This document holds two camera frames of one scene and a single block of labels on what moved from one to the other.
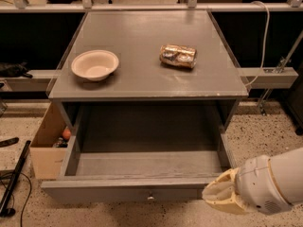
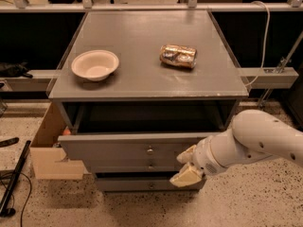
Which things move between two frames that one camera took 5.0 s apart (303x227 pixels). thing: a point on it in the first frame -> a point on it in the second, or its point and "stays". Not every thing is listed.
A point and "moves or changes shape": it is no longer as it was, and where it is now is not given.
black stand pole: (9, 212) stays
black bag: (14, 69) stays
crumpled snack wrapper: (178, 55) stays
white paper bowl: (95, 64) stays
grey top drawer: (139, 153) moves or changes shape
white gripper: (257, 183) -> (204, 157)
